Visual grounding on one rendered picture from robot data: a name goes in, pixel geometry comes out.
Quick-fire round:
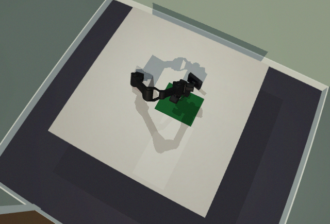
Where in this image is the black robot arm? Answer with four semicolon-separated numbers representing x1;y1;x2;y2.
130;72;194;102

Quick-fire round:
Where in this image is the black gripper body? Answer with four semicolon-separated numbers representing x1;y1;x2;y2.
169;79;187;104

